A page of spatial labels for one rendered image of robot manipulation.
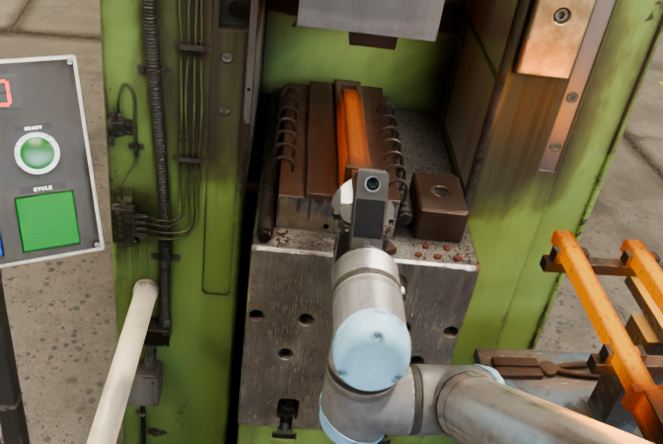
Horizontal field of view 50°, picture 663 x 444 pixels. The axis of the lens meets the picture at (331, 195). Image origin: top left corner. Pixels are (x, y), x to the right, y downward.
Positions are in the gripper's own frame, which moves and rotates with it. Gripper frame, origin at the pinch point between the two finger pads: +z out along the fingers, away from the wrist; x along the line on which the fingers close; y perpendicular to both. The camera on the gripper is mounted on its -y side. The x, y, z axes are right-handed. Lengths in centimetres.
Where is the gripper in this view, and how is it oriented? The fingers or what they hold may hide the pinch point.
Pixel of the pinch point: (360, 180)
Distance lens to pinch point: 112.6
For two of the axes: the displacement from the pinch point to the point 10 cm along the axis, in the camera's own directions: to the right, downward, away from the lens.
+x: 9.9, 1.0, 0.8
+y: -1.3, 8.3, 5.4
